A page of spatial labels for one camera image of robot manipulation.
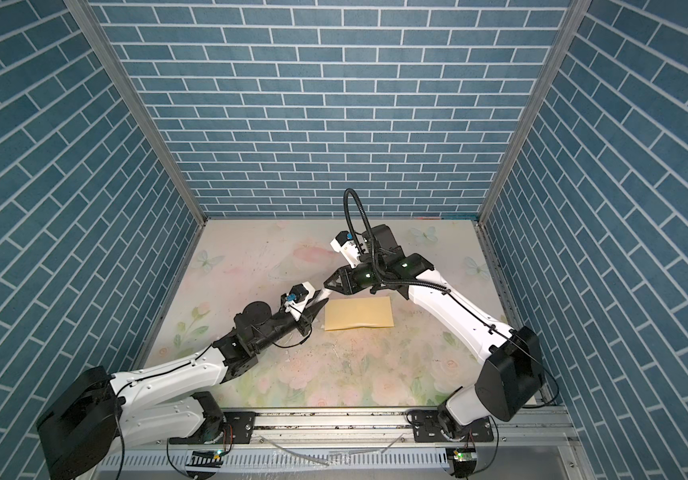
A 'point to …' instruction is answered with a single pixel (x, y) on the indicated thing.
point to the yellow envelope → (365, 311)
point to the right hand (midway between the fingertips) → (327, 279)
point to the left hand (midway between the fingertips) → (323, 296)
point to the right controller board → (464, 461)
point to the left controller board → (206, 458)
